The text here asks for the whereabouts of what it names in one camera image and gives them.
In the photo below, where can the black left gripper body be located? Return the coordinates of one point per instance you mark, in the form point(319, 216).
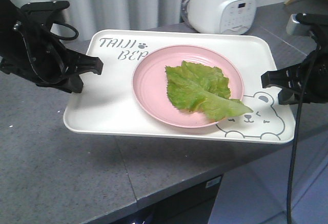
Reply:
point(30, 50)

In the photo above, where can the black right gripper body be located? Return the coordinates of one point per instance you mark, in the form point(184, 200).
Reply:
point(315, 66)

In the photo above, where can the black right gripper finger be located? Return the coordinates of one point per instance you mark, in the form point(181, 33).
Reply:
point(291, 77)
point(289, 97)

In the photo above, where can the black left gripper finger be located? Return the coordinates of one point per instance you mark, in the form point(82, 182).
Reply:
point(73, 84)
point(79, 63)

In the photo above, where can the cream bear serving tray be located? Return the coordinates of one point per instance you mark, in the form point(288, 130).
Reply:
point(107, 103)

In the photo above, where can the pink round plate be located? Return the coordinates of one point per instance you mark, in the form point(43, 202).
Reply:
point(150, 83)

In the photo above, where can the green lettuce leaf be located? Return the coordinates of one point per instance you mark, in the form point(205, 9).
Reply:
point(198, 88)

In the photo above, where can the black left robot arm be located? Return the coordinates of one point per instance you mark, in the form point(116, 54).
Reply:
point(32, 48)

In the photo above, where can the white blender appliance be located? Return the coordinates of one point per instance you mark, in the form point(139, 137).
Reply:
point(233, 17)

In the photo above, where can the black disinfection cabinet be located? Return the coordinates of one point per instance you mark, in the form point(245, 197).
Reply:
point(193, 205)

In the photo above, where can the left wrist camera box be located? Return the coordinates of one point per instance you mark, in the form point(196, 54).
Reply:
point(45, 12)

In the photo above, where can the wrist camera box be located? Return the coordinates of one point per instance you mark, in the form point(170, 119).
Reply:
point(301, 24)
point(45, 12)

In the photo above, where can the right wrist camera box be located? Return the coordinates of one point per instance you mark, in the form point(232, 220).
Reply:
point(301, 24)

